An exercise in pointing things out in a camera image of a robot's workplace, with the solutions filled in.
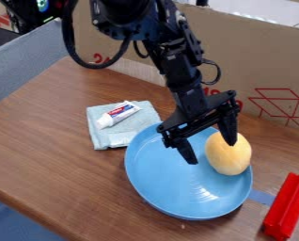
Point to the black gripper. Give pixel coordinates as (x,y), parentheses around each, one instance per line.
(199,111)

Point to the yellow ball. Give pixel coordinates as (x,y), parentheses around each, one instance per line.
(229,160)

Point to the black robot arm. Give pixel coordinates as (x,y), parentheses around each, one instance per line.
(155,23)

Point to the blue plate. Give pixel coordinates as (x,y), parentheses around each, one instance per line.
(185,191)

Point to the white toothpaste tube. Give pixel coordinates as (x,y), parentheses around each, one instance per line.
(123,111)

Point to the light blue folded cloth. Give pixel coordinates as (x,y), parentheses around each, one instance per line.
(119,135)

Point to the blue tape strip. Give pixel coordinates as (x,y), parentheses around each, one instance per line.
(262,197)

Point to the brown cardboard box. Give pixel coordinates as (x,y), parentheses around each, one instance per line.
(256,53)

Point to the red plastic block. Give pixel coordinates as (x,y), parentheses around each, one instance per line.
(283,213)

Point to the black machine with lights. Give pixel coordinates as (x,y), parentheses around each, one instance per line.
(29,14)

